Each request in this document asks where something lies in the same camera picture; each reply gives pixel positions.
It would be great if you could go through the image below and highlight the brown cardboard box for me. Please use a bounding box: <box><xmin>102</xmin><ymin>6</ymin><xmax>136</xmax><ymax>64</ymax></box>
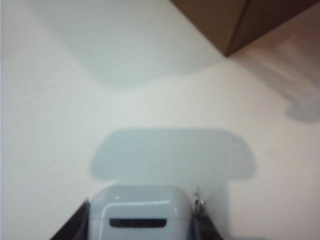
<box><xmin>169</xmin><ymin>0</ymin><xmax>320</xmax><ymax>58</ymax></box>

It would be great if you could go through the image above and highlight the white earphone case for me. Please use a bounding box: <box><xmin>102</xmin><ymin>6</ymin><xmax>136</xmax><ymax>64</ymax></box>
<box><xmin>88</xmin><ymin>184</ymin><xmax>195</xmax><ymax>240</ymax></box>

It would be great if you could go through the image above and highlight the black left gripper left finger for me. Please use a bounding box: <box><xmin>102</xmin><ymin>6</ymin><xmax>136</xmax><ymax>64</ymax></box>
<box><xmin>49</xmin><ymin>197</ymin><xmax>91</xmax><ymax>240</ymax></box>

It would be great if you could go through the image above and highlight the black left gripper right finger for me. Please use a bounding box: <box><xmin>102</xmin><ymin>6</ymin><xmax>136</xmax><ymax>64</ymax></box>
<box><xmin>192</xmin><ymin>186</ymin><xmax>226</xmax><ymax>240</ymax></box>

